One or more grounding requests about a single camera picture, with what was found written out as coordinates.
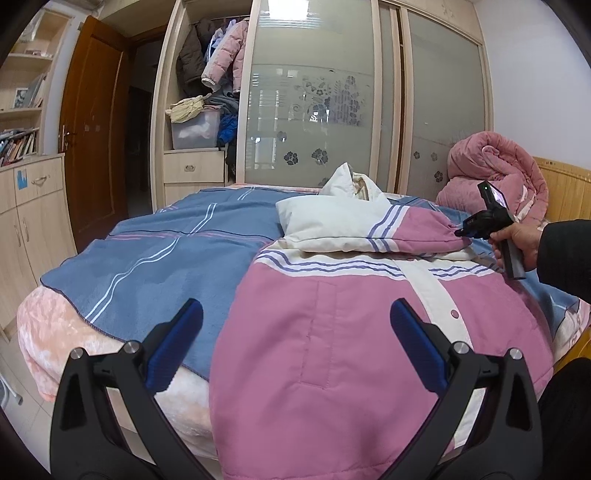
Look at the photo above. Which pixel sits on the beige bookshelf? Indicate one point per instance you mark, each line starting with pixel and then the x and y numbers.
pixel 36 62

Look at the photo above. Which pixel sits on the pink fleece bed cover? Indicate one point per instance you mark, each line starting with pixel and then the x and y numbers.
pixel 49 330

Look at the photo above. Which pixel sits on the blue garment in wardrobe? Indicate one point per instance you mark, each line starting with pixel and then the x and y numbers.
pixel 227 130

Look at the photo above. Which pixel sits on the hanging dark jacket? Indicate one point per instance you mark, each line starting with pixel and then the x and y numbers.
pixel 190 62

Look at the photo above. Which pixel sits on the grey clothes pile in wardrobe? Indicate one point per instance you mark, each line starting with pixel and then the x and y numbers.
pixel 228 102

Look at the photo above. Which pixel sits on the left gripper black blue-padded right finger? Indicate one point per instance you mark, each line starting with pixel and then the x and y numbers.
pixel 506 439

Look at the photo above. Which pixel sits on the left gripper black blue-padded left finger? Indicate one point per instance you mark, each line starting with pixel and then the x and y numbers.
pixel 86 441

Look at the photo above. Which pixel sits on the beige cabinet with drawers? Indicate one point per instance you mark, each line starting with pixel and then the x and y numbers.
pixel 36 234

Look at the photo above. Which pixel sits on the pink and cream padded jacket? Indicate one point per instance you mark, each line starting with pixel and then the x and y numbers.
pixel 308 379

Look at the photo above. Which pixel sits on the beige sliding-door wardrobe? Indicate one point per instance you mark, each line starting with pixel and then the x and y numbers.
pixel 385 86

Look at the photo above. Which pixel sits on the wooden bed headboard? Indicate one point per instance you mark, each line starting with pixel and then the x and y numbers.
pixel 569 190

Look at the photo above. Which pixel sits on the metal folding stool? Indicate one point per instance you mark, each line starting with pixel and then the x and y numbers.
pixel 9 391

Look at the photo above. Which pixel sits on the rolled pink quilt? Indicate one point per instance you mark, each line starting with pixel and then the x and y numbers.
pixel 489 156

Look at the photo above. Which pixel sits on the brown wooden door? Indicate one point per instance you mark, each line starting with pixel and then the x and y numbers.
pixel 92 131

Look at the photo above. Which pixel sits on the dark sleeved right forearm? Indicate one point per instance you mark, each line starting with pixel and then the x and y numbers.
pixel 564 257

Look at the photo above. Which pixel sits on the blue striped bed blanket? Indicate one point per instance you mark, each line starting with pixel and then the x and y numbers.
pixel 200 247

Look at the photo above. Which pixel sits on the hanging pink puffer jacket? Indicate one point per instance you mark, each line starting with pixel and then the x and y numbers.
pixel 229 54

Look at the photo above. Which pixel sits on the person's right hand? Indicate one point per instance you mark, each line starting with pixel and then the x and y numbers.
pixel 526 238

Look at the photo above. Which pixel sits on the floral bed sheet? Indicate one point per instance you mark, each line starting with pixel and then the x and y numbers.
pixel 570 329

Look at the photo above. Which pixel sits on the clear plastic storage box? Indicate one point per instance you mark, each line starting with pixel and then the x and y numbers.
pixel 198 132

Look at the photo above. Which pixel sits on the framed photo on shelf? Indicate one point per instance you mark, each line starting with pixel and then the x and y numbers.
pixel 22 98

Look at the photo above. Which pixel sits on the row of books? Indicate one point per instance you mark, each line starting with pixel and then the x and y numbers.
pixel 17 144

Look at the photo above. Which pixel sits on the yellow cloth on box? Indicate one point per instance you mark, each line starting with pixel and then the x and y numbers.
pixel 186 109

